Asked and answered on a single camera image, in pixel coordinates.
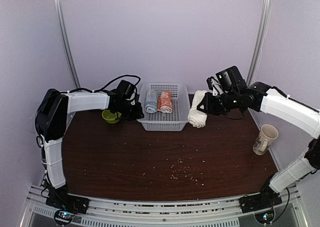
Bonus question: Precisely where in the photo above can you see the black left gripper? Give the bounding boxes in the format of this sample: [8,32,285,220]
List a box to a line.
[115,100,145,121]

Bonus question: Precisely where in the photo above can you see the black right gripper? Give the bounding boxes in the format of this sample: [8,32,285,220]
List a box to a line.
[197,90,240,116]

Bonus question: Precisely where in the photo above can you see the cream white towel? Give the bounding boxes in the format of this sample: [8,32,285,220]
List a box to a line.
[187,90,207,128]

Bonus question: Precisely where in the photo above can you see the orange bunny pattern towel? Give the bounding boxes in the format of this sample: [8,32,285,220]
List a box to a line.
[158,90,173,114]

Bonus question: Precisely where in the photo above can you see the white perforated plastic basket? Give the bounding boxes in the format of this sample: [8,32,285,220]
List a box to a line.
[137,83,191,132]

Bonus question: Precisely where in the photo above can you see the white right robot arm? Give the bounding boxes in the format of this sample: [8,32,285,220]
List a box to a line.
[196,65,320,208]

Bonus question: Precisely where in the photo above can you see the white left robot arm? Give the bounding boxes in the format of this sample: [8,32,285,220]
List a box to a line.
[34,79,144,190]

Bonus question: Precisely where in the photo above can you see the green plastic bowl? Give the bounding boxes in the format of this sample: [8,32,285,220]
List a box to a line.
[101,109,122,124]

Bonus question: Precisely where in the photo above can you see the rolled light blue towel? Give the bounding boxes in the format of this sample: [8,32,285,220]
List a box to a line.
[144,89,158,114]

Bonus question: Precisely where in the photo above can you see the cream patterned cup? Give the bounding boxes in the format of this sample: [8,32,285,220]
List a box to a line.
[252,124,279,156]

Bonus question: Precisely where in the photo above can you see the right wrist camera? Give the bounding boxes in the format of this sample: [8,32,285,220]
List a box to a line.
[206,76,224,96]

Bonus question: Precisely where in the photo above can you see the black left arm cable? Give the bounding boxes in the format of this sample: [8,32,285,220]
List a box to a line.
[62,74,142,95]

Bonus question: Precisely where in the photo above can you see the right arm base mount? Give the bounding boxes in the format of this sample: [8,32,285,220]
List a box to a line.
[239,181,282,225]

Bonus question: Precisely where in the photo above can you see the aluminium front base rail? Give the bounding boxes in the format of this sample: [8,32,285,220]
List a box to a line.
[18,184,310,227]

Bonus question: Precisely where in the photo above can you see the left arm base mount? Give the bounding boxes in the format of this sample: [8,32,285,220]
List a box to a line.
[45,185,90,227]

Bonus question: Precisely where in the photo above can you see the right aluminium frame post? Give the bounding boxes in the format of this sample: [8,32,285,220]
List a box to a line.
[246,0,272,85]

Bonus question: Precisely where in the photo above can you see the aluminium frame post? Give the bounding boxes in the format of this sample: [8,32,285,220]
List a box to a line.
[54,0,81,88]
[246,0,272,85]

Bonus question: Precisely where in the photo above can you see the left aluminium frame post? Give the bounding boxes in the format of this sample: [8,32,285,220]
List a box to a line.
[54,0,81,88]

